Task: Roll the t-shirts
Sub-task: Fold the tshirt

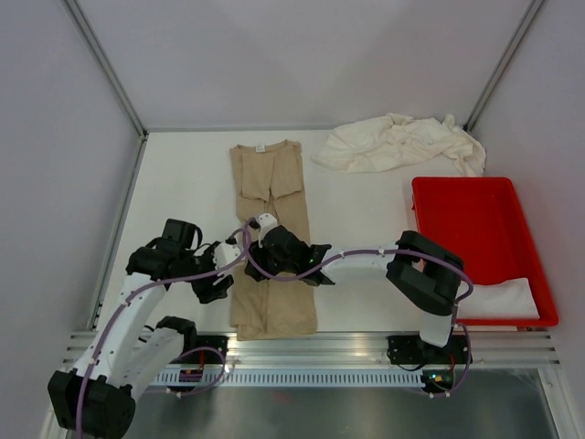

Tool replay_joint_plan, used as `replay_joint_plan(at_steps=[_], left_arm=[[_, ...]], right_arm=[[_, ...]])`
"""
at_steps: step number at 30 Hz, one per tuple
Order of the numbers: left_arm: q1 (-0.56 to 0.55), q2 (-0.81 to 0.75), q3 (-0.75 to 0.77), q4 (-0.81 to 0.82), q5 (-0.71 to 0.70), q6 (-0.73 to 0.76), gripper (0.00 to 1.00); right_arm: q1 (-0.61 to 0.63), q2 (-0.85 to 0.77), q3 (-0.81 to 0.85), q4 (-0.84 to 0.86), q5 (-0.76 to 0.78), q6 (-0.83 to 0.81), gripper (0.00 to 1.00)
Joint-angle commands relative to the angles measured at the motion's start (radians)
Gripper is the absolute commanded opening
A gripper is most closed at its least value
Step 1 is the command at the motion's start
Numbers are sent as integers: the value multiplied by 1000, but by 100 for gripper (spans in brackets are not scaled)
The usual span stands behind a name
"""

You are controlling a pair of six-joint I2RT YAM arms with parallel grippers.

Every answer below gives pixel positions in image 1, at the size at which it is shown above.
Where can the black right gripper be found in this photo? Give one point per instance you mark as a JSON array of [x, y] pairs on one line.
[[257, 253]]

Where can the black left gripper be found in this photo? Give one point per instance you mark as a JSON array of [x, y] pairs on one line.
[[207, 293]]

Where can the beige t shirt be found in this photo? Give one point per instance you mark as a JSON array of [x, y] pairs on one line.
[[269, 179]]

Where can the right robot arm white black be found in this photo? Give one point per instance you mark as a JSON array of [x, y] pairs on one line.
[[428, 275]]

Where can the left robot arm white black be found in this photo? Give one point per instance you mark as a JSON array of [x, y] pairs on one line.
[[99, 394]]

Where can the cream white t shirt pile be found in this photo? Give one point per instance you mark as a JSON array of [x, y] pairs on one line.
[[396, 140]]

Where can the red plastic bin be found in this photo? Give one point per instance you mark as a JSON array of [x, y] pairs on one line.
[[480, 219]]

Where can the white folded cloth in bin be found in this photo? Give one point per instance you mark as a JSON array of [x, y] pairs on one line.
[[511, 299]]

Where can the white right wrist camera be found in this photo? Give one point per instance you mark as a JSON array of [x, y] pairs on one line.
[[263, 224]]

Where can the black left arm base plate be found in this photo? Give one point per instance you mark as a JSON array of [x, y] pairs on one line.
[[205, 357]]

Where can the white slotted cable duct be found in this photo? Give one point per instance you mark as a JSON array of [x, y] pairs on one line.
[[292, 378]]

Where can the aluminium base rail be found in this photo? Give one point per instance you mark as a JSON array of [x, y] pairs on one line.
[[490, 350]]

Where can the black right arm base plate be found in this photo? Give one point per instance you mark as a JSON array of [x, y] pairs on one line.
[[411, 353]]

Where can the left aluminium frame post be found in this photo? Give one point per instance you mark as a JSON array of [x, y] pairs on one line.
[[91, 40]]

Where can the aluminium frame post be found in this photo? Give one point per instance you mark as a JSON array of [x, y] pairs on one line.
[[512, 48], [91, 40]]

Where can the right aluminium frame post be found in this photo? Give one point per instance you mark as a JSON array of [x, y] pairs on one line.
[[512, 48]]

